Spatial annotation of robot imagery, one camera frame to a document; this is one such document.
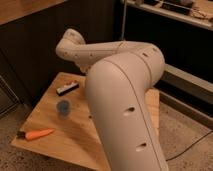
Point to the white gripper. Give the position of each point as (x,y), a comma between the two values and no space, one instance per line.
(85,69)

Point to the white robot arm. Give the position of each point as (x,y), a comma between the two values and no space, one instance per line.
(118,75)

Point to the wooden table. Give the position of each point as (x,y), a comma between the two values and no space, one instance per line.
(75,138)

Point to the blue cup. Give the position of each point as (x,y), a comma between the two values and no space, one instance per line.
(63,107)

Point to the metal pole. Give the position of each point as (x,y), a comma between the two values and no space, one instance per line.
(123,21)

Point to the orange toy carrot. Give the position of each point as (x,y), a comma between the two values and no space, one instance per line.
(31,135)

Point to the cluttered shelf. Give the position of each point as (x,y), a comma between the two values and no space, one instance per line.
(194,12)

